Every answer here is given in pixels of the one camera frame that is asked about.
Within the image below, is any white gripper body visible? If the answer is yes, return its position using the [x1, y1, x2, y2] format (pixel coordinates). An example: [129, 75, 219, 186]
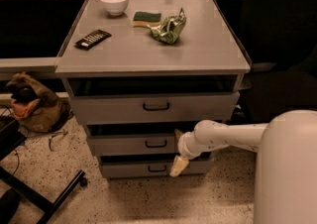
[177, 132, 207, 160]

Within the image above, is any grey drawer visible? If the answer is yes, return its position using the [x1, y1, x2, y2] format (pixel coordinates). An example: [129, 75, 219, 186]
[69, 92, 239, 125]
[99, 153, 212, 179]
[86, 134, 178, 156]

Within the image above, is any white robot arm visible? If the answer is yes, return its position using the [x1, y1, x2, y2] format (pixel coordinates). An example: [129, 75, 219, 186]
[169, 110, 317, 224]

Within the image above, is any grey bottom drawer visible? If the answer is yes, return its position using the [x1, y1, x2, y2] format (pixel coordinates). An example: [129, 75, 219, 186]
[99, 153, 212, 179]

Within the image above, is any grey drawer cabinet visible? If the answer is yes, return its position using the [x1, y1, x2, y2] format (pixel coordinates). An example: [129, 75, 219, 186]
[54, 0, 252, 180]

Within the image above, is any grey top drawer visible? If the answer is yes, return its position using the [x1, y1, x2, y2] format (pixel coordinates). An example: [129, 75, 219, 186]
[69, 92, 239, 125]

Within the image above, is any crumpled green chip bag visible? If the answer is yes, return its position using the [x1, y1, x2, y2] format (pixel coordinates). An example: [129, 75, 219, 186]
[150, 9, 187, 45]

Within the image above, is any green yellow sponge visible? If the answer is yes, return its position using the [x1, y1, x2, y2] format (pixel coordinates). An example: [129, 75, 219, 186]
[133, 11, 161, 27]

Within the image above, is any black remote control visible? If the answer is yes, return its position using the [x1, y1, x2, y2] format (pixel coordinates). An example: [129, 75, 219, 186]
[75, 30, 111, 51]

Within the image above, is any brown backpack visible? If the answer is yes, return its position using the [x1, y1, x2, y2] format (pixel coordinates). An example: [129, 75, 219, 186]
[6, 72, 70, 133]

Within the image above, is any white bowl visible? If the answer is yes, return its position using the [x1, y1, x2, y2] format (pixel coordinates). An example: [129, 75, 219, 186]
[99, 0, 130, 16]

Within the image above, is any black office chair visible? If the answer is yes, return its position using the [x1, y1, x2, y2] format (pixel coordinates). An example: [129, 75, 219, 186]
[238, 0, 317, 123]

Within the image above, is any black stand base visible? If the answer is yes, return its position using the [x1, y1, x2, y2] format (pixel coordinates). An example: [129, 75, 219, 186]
[0, 114, 89, 224]

